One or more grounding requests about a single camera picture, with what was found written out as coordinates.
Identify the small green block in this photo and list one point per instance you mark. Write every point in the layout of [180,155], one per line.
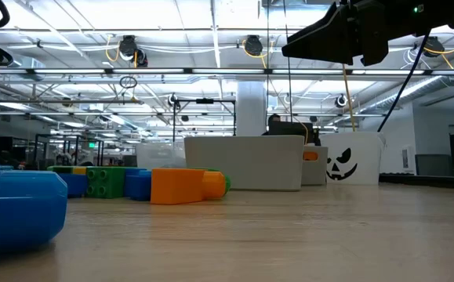
[105,182]

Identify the person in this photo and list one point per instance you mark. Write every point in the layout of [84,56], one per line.
[274,118]

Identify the yellow block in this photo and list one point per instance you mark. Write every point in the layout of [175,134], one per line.
[79,171]

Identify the clear plastic bin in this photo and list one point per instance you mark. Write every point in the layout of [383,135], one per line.
[160,156]

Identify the black background frame rig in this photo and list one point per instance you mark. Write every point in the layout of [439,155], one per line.
[70,136]
[205,100]

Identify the grey cabinet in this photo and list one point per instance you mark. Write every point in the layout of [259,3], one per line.
[432,164]

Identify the grey plastic bin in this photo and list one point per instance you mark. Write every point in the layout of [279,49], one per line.
[314,172]
[246,164]

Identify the white building column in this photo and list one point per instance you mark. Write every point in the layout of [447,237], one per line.
[250,109]

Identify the large blue notched block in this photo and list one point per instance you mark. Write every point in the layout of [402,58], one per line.
[22,211]

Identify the black background monitor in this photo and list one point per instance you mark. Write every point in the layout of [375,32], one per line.
[293,128]

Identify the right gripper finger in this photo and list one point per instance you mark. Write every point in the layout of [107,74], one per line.
[320,39]

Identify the large orange peg block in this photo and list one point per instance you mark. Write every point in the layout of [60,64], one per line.
[179,186]

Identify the orange foam die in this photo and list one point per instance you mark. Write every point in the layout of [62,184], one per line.
[310,156]

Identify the black aluminium table frame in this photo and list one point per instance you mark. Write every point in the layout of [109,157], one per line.
[426,182]

